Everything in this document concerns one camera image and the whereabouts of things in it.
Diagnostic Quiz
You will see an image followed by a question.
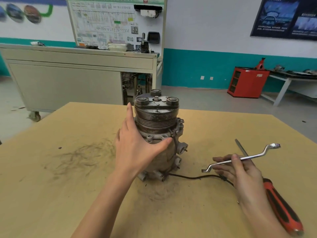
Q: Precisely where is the red jack stand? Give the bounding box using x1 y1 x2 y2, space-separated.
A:
254 57 267 71

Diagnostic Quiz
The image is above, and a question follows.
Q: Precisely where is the grey metal cabinet bench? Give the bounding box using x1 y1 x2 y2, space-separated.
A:
0 43 160 114

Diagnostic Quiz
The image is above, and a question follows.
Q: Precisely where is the red metal tool cabinet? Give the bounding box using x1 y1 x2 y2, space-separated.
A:
227 67 270 99

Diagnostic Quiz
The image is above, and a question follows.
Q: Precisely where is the red black handled screwdriver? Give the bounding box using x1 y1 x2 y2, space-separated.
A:
234 139 304 237

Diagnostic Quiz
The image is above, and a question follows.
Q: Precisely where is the dark blue wall poster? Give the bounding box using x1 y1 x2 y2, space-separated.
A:
250 0 317 41

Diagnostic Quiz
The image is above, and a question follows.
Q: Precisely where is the white control box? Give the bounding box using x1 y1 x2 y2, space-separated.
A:
140 9 157 18

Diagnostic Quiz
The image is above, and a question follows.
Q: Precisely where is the person's left forearm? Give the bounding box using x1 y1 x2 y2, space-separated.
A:
71 170 139 238

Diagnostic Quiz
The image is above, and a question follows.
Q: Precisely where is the silver offset ring wrench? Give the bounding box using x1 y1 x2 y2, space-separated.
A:
201 143 281 173

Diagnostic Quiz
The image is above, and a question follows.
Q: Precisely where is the white plastic container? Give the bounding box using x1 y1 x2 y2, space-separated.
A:
108 43 127 51

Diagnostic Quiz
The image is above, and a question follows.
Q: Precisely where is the grey metal car compressor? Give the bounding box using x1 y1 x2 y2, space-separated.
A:
133 89 189 183

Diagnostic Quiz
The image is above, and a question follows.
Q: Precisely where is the person's right hand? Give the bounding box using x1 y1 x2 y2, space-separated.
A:
212 154 267 207

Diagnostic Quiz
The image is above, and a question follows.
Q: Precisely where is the black compressor cable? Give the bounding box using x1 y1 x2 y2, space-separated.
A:
168 172 235 187

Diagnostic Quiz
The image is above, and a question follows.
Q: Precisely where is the person's right forearm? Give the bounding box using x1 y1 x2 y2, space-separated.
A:
238 194 292 238

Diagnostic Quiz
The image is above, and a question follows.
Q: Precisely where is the white wiring training board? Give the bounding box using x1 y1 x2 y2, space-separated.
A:
65 0 168 57

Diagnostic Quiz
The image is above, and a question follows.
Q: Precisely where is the wall decal with ovals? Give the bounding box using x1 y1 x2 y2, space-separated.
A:
0 3 54 24

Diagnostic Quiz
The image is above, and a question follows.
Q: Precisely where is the white framed work table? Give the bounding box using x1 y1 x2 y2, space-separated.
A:
260 69 317 107

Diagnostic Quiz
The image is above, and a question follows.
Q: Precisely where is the person's left hand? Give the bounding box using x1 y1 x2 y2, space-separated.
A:
115 103 173 180

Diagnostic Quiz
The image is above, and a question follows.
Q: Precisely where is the black display unit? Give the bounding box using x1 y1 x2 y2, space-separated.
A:
147 31 160 44

